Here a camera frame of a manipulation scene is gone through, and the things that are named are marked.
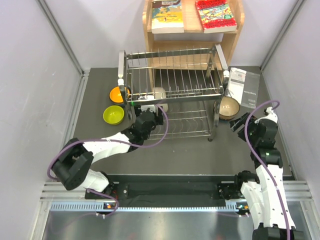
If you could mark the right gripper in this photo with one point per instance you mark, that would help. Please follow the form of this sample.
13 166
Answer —
234 124

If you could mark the small teal blue bowl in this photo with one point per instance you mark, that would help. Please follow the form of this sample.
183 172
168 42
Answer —
226 118

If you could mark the lime green bowl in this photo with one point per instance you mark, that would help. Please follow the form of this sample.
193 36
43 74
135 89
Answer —
113 115

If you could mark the red cover book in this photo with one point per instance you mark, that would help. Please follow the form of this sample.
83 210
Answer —
215 16

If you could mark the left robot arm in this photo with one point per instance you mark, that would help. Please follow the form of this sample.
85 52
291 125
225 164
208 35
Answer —
72 165

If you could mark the orange bowl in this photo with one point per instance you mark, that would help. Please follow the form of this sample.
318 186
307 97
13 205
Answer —
115 96

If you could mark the cream ceramic bowl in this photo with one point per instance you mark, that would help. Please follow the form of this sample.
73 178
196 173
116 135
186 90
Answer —
160 94

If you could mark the grey booklet in plastic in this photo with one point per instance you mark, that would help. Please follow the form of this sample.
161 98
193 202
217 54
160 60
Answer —
243 86

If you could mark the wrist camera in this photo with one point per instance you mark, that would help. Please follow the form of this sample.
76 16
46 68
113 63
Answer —
151 108
270 115

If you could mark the yellow cover book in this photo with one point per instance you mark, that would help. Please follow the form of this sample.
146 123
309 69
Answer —
167 17

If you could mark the steel two-tier dish rack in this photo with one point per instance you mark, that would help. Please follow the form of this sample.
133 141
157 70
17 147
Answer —
194 81

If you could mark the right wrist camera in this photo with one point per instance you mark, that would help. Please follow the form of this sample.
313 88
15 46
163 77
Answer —
270 115

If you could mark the pink speckled bowl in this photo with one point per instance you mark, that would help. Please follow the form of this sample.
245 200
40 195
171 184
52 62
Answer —
229 107

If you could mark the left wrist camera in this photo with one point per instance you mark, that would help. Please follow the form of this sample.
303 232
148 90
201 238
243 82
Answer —
151 108

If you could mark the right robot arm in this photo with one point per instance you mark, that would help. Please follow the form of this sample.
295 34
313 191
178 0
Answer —
264 190

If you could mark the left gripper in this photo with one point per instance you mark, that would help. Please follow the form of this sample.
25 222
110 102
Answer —
158 120

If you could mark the wooden shelf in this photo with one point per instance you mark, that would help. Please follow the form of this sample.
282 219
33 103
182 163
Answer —
193 36

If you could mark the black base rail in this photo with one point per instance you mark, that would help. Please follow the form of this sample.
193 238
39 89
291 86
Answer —
173 191

